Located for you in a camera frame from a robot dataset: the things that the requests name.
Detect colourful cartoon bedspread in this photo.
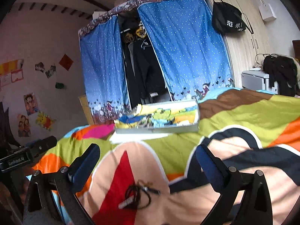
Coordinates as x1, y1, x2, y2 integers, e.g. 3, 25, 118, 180
34, 89, 299, 224

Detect white cartoon-lined storage box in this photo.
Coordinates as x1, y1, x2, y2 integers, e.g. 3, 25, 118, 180
114, 100, 200, 134

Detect pile of dark clothes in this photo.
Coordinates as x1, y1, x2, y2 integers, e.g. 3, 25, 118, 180
262, 54, 299, 97

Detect hanging dark clothes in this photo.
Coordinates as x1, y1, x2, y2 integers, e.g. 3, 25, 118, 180
118, 10, 171, 108

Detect light wooden wardrobe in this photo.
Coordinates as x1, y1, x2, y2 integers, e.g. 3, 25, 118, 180
206, 0, 273, 88

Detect blue fabric wardrobe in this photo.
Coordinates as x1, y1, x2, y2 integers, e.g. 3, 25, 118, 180
78, 0, 234, 125

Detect white paper bag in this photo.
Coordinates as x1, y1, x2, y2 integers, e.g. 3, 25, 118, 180
259, 0, 277, 22

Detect cartoon family wall poster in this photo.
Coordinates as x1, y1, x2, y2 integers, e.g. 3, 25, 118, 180
18, 114, 31, 138

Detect yellow cartoon wall sticker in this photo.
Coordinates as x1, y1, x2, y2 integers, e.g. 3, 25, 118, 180
35, 111, 56, 131

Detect cartoon boy wall poster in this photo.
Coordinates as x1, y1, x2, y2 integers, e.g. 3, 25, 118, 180
23, 92, 39, 116

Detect green wall sticker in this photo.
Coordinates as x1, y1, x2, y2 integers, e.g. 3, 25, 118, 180
55, 82, 65, 89

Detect tilted wall photo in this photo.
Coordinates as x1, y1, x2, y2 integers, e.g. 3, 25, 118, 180
45, 65, 56, 78

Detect yellow orange wall banner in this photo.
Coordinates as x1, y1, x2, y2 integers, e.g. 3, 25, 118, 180
0, 59, 24, 76

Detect black white wall photo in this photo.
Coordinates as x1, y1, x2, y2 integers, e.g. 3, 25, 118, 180
34, 62, 45, 73

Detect red square wall paper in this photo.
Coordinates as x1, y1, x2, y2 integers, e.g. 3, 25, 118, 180
59, 54, 74, 71

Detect black drawstring bag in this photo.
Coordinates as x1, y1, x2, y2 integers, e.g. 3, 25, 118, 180
211, 0, 254, 35

